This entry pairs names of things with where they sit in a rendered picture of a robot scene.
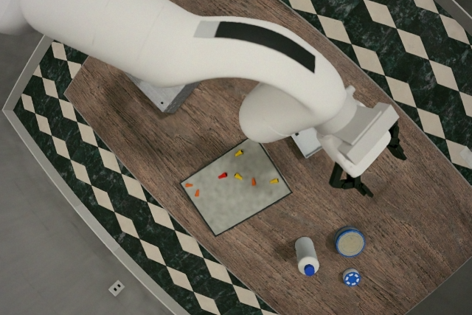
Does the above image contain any round tin with blue rim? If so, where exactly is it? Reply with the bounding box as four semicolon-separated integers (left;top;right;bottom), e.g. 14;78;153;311
334;226;365;257

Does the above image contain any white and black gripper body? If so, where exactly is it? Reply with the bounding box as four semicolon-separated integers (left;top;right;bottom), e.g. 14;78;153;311
316;131;391;178

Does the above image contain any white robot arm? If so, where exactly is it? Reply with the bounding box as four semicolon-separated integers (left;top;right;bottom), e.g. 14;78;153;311
0;0;399;166

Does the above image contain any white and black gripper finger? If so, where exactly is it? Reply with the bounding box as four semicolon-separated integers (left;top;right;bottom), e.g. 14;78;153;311
329;162;374;198
386;120;407;161

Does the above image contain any white bottle with blue cap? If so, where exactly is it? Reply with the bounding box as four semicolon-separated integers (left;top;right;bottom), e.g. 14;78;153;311
295;237;319;276

